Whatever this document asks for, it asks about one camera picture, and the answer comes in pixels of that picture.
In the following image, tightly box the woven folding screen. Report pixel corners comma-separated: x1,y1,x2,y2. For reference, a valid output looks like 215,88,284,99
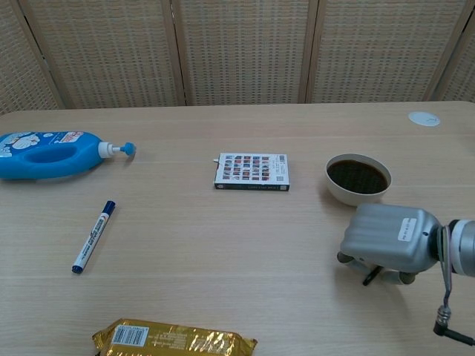
0,0,475,116

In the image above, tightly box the flat box with picture grid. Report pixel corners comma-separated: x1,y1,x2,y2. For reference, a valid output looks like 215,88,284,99
213,152,290,192

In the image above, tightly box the blue whiteboard marker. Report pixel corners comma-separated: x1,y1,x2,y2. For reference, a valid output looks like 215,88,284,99
71,200,117,275

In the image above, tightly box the gold foil snack packet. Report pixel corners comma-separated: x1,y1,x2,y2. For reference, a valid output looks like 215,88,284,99
91,317,258,356

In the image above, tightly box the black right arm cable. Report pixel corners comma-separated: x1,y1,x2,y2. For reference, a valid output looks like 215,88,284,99
432,225,475,343

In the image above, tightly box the white bowl dark inside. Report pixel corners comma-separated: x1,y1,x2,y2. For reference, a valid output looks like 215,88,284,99
325,153,393,207

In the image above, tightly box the black plastic spoon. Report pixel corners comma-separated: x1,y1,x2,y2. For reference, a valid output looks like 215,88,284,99
362,266,381,286

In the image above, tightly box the blue pump detergent bottle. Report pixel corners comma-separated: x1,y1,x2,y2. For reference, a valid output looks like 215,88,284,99
0,129,137,182

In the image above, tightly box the white round table grommet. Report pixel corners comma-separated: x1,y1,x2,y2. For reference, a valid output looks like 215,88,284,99
407,110,441,128

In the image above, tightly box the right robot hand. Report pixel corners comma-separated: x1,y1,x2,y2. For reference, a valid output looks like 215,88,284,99
336,202,446,286

